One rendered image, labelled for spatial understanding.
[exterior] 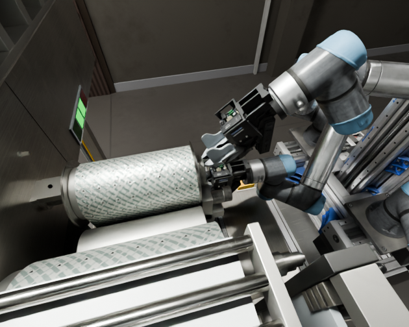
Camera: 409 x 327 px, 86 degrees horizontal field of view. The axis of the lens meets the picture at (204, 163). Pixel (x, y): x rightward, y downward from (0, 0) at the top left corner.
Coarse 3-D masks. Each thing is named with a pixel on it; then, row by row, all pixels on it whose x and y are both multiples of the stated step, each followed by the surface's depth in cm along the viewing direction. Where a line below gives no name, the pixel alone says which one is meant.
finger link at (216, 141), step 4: (220, 132) 49; (204, 136) 49; (208, 136) 49; (212, 136) 50; (216, 136) 50; (220, 136) 50; (224, 136) 50; (204, 140) 50; (208, 140) 50; (212, 140) 51; (216, 140) 51; (220, 140) 51; (224, 140) 50; (204, 144) 51; (208, 144) 51; (212, 144) 51; (216, 144) 51; (220, 144) 51; (224, 144) 51; (208, 148) 52; (204, 152) 53; (204, 156) 53
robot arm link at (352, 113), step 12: (360, 84) 44; (348, 96) 39; (360, 96) 40; (324, 108) 43; (336, 108) 41; (348, 108) 41; (360, 108) 41; (336, 120) 44; (348, 120) 42; (360, 120) 42; (372, 120) 44; (348, 132) 45
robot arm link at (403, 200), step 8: (408, 184) 75; (400, 192) 77; (408, 192) 74; (392, 200) 80; (400, 200) 76; (408, 200) 74; (392, 208) 80; (400, 208) 76; (408, 208) 73; (400, 216) 75
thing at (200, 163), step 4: (196, 156) 50; (200, 156) 50; (200, 160) 49; (200, 164) 48; (200, 168) 48; (204, 168) 48; (200, 172) 48; (204, 172) 48; (200, 176) 48; (204, 176) 48; (204, 180) 49; (204, 184) 50
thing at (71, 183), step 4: (196, 160) 46; (76, 168) 46; (72, 172) 44; (72, 176) 43; (68, 180) 43; (72, 180) 43; (200, 180) 46; (68, 184) 43; (72, 184) 43; (68, 188) 42; (72, 188) 42; (68, 192) 42; (72, 192) 42; (72, 196) 42; (72, 200) 42; (76, 200) 42; (72, 204) 42; (76, 204) 42; (76, 208) 43; (76, 212) 43; (80, 212) 43; (80, 216) 44
